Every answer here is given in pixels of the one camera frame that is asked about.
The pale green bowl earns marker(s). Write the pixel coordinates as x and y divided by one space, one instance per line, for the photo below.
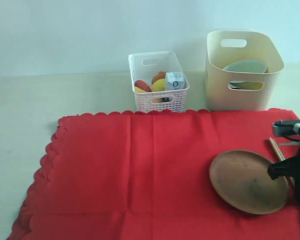
247 66

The brown oval plate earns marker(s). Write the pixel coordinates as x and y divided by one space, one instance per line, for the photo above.
240 177

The orange cheese wedge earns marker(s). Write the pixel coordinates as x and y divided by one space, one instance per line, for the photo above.
139 90

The white blue milk carton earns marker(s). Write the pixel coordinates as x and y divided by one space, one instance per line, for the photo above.
174 81

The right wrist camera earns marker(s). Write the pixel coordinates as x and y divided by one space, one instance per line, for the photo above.
286 128

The orange fried nugget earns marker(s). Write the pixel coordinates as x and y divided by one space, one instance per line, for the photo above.
160 75

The red sausage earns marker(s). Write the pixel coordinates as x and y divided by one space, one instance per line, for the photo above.
142 85

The white woven plastic basket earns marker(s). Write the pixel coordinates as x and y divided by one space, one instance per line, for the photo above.
144 66

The red scalloped table cloth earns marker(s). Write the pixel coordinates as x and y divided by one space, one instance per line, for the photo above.
145 176

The cream plastic bin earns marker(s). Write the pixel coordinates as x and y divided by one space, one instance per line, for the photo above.
231 90

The yellow round fruit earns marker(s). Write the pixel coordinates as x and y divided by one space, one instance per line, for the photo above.
159 85

